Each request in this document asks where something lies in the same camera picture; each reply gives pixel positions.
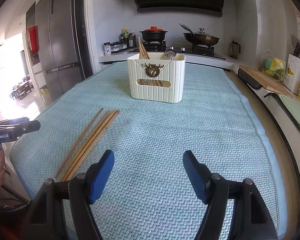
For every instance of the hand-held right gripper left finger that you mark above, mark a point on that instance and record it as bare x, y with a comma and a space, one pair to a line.
102, 175

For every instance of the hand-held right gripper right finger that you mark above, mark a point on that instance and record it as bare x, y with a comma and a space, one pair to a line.
195, 175

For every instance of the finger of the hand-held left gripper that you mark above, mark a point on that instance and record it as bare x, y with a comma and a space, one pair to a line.
12, 122
25, 127

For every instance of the cream ribbed utensil holder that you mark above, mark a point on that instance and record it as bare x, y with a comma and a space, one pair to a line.
160, 92

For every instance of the dark wooden low table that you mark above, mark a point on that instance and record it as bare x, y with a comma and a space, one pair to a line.
21, 90

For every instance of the light blue woven mat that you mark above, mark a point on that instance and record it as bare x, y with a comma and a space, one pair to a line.
177, 130

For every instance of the dark patterned clothing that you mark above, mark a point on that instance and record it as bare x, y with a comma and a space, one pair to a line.
5, 212

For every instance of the red hanging bag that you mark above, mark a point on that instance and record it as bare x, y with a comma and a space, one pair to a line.
33, 40

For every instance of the grey refrigerator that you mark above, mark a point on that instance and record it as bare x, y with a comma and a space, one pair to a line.
60, 30

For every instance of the clear spice jar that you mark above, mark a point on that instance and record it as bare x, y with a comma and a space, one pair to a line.
114, 47
107, 49
123, 45

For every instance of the green cutting board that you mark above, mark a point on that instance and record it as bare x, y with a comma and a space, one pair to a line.
297, 115

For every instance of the wooden cutting board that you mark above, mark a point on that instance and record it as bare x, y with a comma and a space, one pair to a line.
270, 82

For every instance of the black gas cooktop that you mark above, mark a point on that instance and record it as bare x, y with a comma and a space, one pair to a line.
185, 51

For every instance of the dark water jug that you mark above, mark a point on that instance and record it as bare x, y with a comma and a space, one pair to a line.
234, 50

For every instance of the yellow green bag in basket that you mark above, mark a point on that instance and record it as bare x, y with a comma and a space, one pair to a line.
275, 66

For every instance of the yellow cap oil bottle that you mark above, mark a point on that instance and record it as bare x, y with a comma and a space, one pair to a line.
125, 35

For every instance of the dark wok with glass lid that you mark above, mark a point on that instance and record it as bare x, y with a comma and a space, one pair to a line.
202, 38

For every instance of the dark sauce bottle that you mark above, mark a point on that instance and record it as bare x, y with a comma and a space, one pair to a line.
131, 41

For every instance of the white knife block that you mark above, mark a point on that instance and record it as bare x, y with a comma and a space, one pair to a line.
296, 75

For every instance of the black clay pot orange lid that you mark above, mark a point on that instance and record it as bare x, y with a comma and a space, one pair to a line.
153, 33

